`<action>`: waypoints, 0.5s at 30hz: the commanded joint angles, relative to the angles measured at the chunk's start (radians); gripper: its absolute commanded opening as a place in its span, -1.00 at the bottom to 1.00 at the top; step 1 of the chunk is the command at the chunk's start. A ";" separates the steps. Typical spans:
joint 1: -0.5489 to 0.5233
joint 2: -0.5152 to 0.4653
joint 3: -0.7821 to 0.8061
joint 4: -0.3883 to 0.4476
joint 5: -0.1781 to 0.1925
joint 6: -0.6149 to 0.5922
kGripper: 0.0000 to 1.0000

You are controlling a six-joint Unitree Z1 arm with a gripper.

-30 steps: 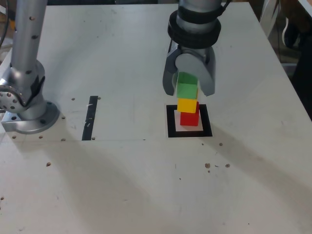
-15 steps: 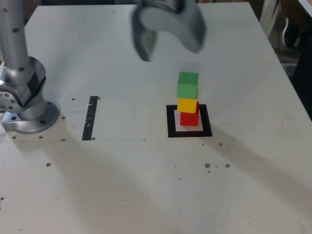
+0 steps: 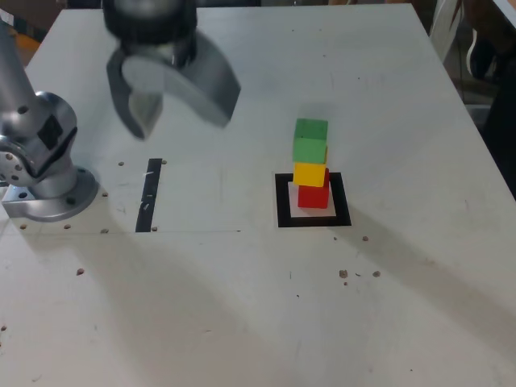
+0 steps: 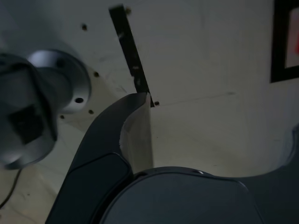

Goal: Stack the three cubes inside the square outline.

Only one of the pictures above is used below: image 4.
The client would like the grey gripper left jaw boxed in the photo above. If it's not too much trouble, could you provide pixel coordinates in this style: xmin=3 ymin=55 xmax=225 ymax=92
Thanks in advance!
xmin=44 ymin=92 xmax=155 ymax=224

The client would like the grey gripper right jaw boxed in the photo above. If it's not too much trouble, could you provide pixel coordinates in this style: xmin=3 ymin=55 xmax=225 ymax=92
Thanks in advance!
xmin=99 ymin=122 xmax=299 ymax=224

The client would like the black tape square outline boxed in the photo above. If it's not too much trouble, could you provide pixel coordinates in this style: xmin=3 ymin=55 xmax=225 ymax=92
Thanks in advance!
xmin=270 ymin=0 xmax=299 ymax=84

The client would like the black tape strip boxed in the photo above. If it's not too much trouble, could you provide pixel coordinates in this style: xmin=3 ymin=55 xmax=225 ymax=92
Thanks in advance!
xmin=108 ymin=4 xmax=155 ymax=108

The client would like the thin black base cable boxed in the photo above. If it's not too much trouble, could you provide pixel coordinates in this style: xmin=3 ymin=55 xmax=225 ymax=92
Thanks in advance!
xmin=0 ymin=168 xmax=22 ymax=208

